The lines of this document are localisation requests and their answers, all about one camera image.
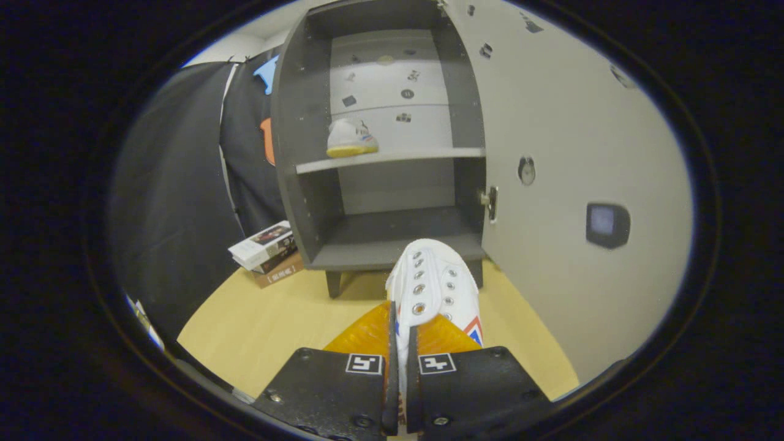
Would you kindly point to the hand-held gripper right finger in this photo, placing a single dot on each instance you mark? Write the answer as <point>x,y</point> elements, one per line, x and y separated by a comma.
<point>478,392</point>

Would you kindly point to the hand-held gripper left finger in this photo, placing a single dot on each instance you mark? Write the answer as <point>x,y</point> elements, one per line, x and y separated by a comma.
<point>331,392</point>

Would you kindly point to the white shoe red blue print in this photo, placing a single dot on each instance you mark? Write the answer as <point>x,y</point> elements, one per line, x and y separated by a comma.
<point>435,275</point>

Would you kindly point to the dark grey shoe cabinet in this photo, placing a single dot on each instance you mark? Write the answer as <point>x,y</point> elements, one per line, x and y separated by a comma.
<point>392,233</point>

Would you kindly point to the white shoe yellow sole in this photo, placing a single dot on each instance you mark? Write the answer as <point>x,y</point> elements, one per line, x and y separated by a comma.
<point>349,138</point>

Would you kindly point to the light grey shoe cabinet door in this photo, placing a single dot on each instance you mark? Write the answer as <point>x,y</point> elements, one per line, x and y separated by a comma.
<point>551,122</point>

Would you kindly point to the metal door hinge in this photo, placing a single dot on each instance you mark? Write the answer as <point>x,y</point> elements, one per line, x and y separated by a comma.
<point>492,205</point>

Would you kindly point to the brown box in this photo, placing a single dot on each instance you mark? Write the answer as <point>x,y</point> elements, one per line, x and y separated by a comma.
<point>282,272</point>

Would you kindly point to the black backdrop cloth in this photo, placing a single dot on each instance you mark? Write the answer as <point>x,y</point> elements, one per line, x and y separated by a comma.
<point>177,184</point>

